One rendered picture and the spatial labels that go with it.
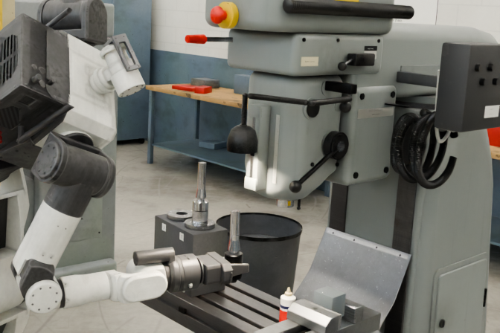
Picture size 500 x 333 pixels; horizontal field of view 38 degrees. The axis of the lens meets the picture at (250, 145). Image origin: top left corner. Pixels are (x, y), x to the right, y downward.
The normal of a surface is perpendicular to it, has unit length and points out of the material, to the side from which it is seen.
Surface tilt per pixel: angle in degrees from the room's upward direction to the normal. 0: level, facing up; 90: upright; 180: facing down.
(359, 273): 63
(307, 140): 90
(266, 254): 94
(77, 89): 57
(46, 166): 68
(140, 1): 90
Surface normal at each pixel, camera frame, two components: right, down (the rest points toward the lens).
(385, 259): -0.63, -0.35
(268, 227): -0.25, 0.10
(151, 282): 0.47, 0.21
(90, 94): 0.77, -0.42
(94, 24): 0.94, 0.01
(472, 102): 0.69, 0.17
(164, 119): -0.73, 0.09
